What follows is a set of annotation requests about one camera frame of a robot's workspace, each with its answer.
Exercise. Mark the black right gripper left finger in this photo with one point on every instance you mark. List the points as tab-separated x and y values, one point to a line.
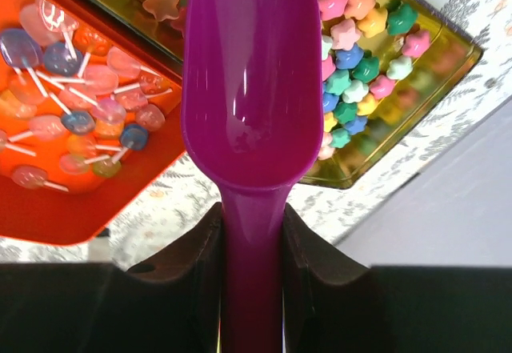
169	302

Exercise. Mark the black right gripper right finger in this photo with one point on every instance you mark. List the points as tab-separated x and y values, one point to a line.
335	304

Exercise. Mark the purple plastic scoop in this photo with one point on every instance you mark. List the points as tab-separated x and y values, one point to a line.
252	123

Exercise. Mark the tin of opaque star candies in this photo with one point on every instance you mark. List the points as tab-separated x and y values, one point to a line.
386	65

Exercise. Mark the orange tray of lollipops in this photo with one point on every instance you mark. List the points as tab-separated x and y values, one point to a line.
89	118

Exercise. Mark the floral table mat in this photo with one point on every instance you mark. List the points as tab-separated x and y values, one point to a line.
179	197

